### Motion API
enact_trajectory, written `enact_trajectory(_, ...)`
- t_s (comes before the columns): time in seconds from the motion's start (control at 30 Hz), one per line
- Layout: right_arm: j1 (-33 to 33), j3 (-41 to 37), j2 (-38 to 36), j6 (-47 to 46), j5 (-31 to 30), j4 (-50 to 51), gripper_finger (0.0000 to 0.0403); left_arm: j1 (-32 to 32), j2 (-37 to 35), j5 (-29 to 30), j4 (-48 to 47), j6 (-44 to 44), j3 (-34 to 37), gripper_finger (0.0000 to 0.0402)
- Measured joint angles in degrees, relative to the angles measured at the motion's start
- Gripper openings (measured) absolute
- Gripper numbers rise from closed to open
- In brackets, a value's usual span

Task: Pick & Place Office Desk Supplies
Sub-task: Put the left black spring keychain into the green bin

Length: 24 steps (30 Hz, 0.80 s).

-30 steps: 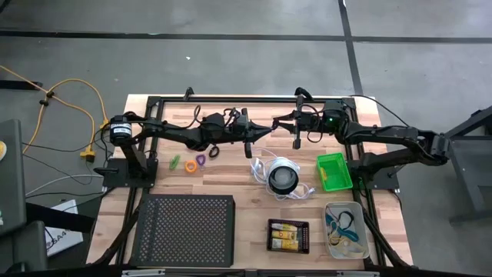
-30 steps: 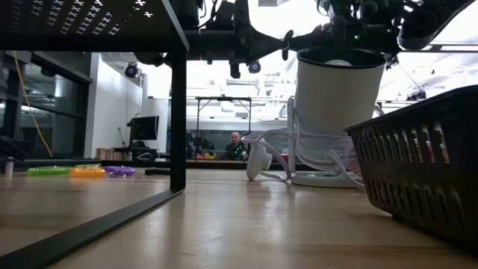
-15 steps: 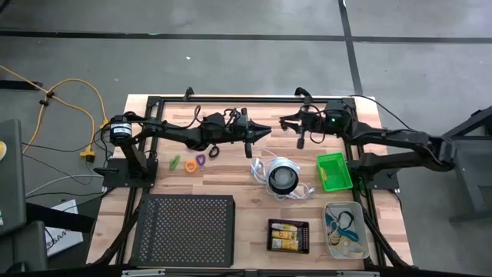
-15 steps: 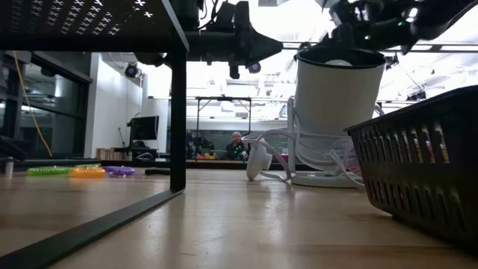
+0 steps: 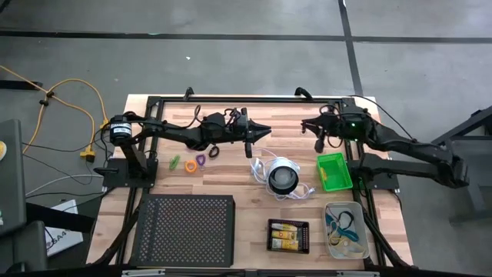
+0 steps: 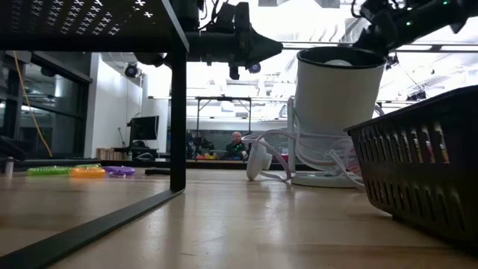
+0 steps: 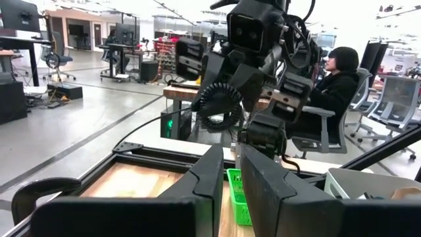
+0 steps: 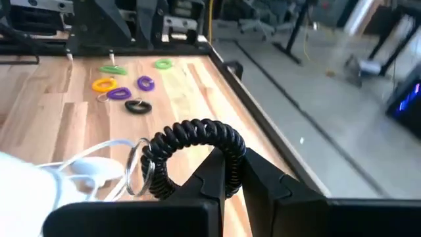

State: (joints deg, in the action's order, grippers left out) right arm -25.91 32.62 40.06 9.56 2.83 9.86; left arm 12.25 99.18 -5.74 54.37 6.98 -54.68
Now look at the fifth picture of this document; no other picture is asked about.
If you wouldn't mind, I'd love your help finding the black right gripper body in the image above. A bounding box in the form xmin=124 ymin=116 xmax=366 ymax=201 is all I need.
xmin=321 ymin=111 xmax=347 ymax=140

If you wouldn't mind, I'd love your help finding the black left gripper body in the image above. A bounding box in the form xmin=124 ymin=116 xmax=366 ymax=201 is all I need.
xmin=226 ymin=107 xmax=254 ymax=145

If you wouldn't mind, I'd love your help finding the green plastic bin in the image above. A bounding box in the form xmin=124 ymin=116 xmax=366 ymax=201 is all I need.
xmin=315 ymin=152 xmax=354 ymax=192

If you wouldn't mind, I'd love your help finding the clear plastic bin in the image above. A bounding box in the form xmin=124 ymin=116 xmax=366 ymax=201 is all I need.
xmin=321 ymin=201 xmax=371 ymax=261

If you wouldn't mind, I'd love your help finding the black cable bundle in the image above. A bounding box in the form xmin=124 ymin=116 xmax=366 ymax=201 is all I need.
xmin=325 ymin=215 xmax=361 ymax=243

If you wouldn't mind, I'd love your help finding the black mesh basket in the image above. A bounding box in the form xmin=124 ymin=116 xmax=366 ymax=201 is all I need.
xmin=267 ymin=218 xmax=311 ymax=254

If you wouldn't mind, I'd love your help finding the thin yellow rubber band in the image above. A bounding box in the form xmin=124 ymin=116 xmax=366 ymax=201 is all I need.
xmin=329 ymin=230 xmax=349 ymax=248

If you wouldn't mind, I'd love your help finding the black desk foot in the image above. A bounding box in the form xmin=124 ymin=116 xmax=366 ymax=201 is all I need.
xmin=0 ymin=79 xmax=43 ymax=91

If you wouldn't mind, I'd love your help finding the black perforated metal shelf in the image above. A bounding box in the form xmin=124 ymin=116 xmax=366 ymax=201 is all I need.
xmin=128 ymin=195 xmax=236 ymax=269

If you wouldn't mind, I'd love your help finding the black side table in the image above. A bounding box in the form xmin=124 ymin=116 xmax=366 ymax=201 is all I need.
xmin=424 ymin=104 xmax=492 ymax=225

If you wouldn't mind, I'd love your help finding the white printed box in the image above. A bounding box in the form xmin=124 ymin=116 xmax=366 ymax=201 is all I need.
xmin=45 ymin=199 xmax=85 ymax=258

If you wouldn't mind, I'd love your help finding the grey laptop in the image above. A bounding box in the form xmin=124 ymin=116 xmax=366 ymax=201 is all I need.
xmin=0 ymin=118 xmax=27 ymax=236

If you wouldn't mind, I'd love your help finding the white lamp power cable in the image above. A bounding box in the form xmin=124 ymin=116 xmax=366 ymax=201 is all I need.
xmin=248 ymin=148 xmax=316 ymax=202

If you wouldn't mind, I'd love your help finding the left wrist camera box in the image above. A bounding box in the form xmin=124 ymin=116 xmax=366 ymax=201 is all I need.
xmin=202 ymin=112 xmax=228 ymax=131

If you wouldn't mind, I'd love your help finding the black aluminium table frame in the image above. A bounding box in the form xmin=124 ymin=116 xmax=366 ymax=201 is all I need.
xmin=87 ymin=86 xmax=414 ymax=277

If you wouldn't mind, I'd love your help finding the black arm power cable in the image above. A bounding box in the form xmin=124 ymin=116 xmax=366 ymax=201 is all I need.
xmin=348 ymin=94 xmax=417 ymax=142

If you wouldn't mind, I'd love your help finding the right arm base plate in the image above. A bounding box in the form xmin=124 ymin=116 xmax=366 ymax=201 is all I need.
xmin=347 ymin=159 xmax=401 ymax=192

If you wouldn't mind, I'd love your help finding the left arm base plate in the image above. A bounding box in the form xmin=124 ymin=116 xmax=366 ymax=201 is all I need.
xmin=94 ymin=157 xmax=158 ymax=189

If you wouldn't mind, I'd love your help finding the yellow extension cable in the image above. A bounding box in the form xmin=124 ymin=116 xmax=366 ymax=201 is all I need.
xmin=0 ymin=64 xmax=98 ymax=162
xmin=45 ymin=78 xmax=112 ymax=130

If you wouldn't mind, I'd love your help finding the white floor cable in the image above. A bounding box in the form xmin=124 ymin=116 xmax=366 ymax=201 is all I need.
xmin=25 ymin=174 xmax=105 ymax=198

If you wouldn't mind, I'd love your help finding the black floor cable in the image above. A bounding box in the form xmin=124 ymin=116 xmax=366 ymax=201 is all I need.
xmin=22 ymin=129 xmax=116 ymax=154
xmin=22 ymin=152 xmax=101 ymax=186

